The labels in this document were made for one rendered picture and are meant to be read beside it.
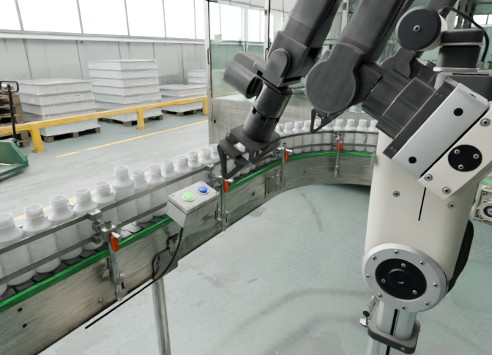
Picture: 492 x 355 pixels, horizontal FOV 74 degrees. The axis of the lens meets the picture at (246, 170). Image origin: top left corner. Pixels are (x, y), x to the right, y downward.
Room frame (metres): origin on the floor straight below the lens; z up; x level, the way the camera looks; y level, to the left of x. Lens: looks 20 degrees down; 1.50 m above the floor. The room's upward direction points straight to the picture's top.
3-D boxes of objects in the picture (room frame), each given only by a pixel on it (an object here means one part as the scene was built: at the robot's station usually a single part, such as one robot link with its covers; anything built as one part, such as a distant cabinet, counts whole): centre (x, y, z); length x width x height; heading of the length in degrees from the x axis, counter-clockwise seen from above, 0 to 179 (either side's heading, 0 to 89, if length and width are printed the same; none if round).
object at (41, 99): (6.30, 3.68, 0.50); 1.23 x 1.04 x 1.00; 54
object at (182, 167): (1.06, 0.22, 1.08); 0.06 x 0.06 x 0.17
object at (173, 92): (8.79, 1.81, 0.33); 1.23 x 1.04 x 0.66; 54
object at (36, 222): (0.68, 0.49, 1.08); 0.06 x 0.06 x 0.17
